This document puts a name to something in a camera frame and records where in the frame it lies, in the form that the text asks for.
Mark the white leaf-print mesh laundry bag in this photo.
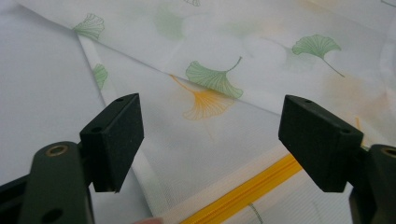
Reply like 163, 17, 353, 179
15, 0, 396, 224

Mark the light blue table mat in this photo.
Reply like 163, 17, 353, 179
0, 0, 153, 224

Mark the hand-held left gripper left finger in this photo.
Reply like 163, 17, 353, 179
78, 92, 145, 193

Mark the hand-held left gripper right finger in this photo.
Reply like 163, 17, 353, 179
277, 94, 364, 193

